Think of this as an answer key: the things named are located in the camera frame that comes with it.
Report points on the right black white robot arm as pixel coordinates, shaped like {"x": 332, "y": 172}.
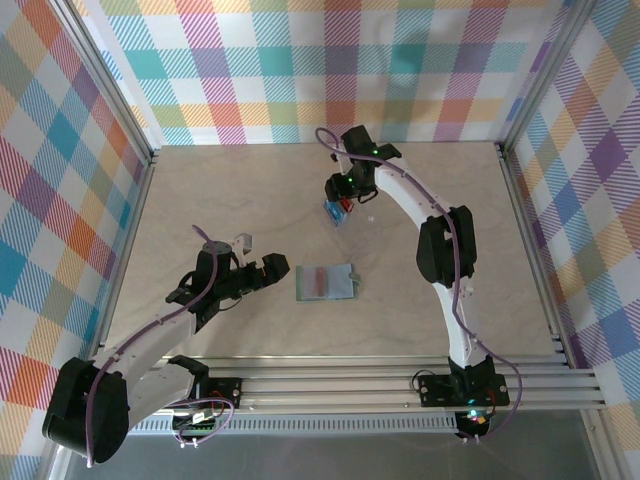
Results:
{"x": 445, "y": 250}

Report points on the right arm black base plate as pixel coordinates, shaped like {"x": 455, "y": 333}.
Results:
{"x": 435, "y": 392}

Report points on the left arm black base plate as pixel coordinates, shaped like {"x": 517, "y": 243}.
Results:
{"x": 225, "y": 392}

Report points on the aluminium frame post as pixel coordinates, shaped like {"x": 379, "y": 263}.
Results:
{"x": 547, "y": 75}
{"x": 107, "y": 85}

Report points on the aluminium frame side rail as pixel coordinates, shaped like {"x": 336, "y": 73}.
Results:
{"x": 530, "y": 240}
{"x": 122, "y": 260}

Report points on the grey metal bottom panel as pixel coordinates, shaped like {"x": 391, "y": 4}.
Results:
{"x": 325, "y": 457}

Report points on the green card holder wallet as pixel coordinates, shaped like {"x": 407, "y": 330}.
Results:
{"x": 340, "y": 285}

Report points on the aluminium frame cross rail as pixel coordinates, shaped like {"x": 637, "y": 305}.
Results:
{"x": 325, "y": 387}

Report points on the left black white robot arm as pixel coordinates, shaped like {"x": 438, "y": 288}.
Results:
{"x": 85, "y": 415}

